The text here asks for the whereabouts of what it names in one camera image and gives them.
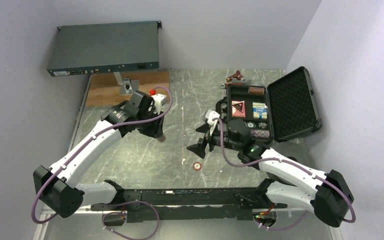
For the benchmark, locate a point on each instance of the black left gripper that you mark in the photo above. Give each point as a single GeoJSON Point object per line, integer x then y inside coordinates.
{"type": "Point", "coordinates": [156, 130]}

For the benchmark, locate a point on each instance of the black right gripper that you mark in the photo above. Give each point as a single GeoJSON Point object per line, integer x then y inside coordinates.
{"type": "Point", "coordinates": [199, 148]}

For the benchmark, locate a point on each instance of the single red poker chip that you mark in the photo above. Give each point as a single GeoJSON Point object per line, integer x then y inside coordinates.
{"type": "Point", "coordinates": [197, 166]}

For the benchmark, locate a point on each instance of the red black triangle button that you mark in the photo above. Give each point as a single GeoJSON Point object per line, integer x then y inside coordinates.
{"type": "Point", "coordinates": [238, 106]}

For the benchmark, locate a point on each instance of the red playing card deck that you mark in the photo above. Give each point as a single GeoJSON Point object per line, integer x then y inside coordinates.
{"type": "Point", "coordinates": [237, 114]}

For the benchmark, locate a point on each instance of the clear round plastic disc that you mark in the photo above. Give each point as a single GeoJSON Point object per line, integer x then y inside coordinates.
{"type": "Point", "coordinates": [260, 113]}

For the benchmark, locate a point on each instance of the poker chip roll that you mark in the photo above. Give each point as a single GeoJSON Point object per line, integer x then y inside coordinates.
{"type": "Point", "coordinates": [256, 90]}

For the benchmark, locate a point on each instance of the black poker set case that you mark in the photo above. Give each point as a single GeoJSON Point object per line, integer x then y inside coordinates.
{"type": "Point", "coordinates": [291, 105]}

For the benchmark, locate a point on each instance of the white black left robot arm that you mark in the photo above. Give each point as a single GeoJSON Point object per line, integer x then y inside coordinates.
{"type": "Point", "coordinates": [59, 186]}

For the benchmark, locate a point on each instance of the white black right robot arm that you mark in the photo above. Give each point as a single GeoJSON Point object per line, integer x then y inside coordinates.
{"type": "Point", "coordinates": [325, 194]}

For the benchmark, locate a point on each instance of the poker chips row in case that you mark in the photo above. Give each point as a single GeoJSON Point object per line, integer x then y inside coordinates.
{"type": "Point", "coordinates": [260, 133]}

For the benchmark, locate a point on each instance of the blue orange chip stack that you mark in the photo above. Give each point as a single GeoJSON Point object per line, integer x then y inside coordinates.
{"type": "Point", "coordinates": [262, 125]}

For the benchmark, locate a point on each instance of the brown wooden board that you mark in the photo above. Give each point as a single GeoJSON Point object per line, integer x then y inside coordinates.
{"type": "Point", "coordinates": [104, 89]}

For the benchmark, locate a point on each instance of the blue playing card deck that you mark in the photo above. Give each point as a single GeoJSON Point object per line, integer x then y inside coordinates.
{"type": "Point", "coordinates": [258, 104]}

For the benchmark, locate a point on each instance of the dark green rack unit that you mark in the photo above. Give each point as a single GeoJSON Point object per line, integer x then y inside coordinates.
{"type": "Point", "coordinates": [105, 48]}

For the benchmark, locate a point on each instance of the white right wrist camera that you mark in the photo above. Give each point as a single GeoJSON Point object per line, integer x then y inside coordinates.
{"type": "Point", "coordinates": [211, 119]}

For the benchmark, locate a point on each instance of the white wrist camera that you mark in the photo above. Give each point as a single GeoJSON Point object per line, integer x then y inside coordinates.
{"type": "Point", "coordinates": [211, 119]}
{"type": "Point", "coordinates": [159, 100]}

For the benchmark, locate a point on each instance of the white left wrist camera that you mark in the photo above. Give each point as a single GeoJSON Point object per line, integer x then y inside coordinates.
{"type": "Point", "coordinates": [159, 100]}

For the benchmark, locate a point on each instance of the silver metal stand bracket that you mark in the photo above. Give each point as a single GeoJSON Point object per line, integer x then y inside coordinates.
{"type": "Point", "coordinates": [126, 84]}

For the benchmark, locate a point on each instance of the black aluminium mounting rail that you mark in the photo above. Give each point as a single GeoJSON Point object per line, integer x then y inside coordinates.
{"type": "Point", "coordinates": [185, 202]}

